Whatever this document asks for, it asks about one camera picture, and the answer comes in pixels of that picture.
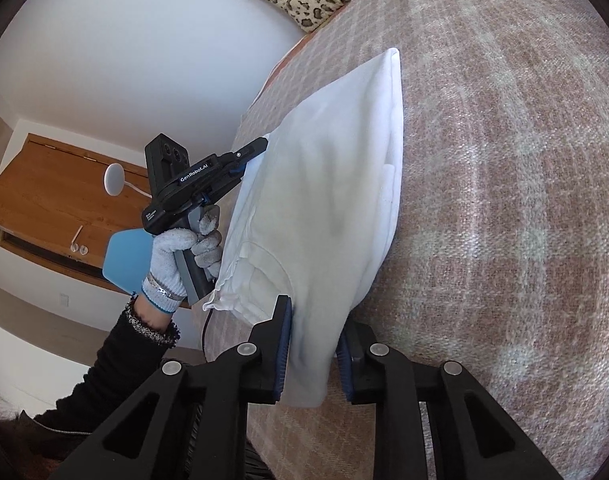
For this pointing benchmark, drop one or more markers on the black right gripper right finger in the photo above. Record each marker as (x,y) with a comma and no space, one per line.
(433,421)

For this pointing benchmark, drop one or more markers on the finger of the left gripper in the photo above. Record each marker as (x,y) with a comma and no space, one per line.
(248,152)

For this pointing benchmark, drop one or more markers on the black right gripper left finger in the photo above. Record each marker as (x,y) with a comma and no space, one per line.
(190,421)

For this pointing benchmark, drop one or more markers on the white t-shirt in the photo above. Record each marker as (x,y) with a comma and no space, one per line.
(315,217)

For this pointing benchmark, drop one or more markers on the white gloved left hand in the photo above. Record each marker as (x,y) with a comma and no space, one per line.
(164,286)

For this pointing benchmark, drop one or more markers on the white clip lamp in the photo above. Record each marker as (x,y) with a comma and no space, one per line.
(115,181)

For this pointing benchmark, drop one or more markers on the blue chair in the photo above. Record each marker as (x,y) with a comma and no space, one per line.
(127,259)

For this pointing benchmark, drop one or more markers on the orange floral bed sheet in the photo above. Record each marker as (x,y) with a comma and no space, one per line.
(285,61)

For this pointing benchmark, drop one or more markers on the wooden door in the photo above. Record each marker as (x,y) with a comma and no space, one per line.
(55,212)

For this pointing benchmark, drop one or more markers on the pink plaid bed blanket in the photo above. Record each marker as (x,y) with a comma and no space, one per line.
(501,256)

